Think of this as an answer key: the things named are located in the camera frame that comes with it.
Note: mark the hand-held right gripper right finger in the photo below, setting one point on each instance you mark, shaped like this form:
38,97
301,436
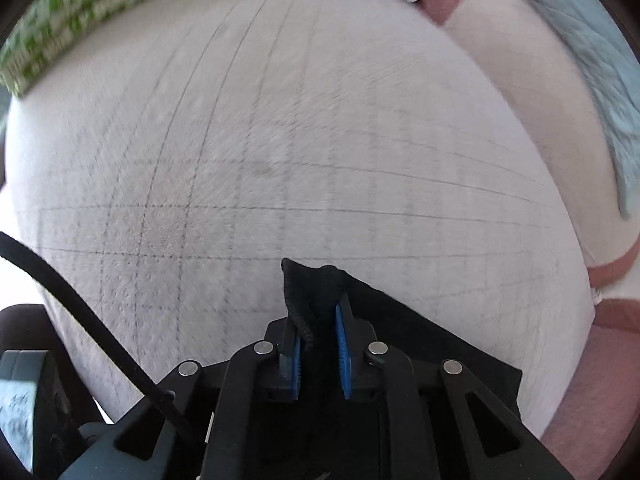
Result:
343,360

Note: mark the plain white cloth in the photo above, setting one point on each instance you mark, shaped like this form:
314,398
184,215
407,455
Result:
540,100

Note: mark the green patterned cloth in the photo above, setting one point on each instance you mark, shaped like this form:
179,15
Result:
75,15

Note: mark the black pants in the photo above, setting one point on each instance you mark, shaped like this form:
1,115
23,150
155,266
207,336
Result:
405,322

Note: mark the white grid-lined sheet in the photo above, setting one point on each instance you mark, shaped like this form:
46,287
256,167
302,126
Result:
300,135

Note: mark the light blue quilted blanket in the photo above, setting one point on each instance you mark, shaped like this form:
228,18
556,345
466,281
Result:
590,60

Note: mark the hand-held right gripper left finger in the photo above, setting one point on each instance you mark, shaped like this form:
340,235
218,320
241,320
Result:
295,360

